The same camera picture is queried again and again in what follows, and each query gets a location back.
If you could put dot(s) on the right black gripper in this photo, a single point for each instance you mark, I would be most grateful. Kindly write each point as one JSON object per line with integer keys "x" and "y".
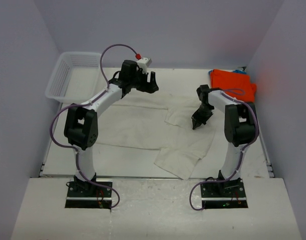
{"x": 196, "y": 117}

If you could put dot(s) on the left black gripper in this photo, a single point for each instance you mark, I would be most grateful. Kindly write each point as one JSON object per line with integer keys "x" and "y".
{"x": 146, "y": 85}

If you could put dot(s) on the white t shirt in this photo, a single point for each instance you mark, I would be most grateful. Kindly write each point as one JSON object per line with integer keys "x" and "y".
{"x": 161, "y": 122}

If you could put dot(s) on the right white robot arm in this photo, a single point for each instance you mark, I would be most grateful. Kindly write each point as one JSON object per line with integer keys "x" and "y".
{"x": 240, "y": 130}

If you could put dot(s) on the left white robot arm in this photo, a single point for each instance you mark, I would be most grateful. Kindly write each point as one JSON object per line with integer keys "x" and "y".
{"x": 81, "y": 127}

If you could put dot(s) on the folded orange t shirt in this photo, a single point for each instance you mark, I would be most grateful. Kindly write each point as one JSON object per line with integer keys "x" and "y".
{"x": 236, "y": 85}

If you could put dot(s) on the folded blue t shirt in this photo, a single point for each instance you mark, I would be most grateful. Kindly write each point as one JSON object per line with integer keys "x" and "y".
{"x": 239, "y": 72}

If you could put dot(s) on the white plastic basket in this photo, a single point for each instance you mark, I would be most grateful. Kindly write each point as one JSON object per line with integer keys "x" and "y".
{"x": 75, "y": 77}

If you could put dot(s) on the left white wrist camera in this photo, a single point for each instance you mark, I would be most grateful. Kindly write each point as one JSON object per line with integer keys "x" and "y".
{"x": 144, "y": 63}

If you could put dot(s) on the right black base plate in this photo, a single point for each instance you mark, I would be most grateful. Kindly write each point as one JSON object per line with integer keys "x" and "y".
{"x": 226, "y": 195}

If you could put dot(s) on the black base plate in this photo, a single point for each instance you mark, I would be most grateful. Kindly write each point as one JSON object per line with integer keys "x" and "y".
{"x": 93, "y": 197}
{"x": 226, "y": 195}

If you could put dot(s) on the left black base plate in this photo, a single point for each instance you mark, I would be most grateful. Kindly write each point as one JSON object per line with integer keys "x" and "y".
{"x": 93, "y": 197}

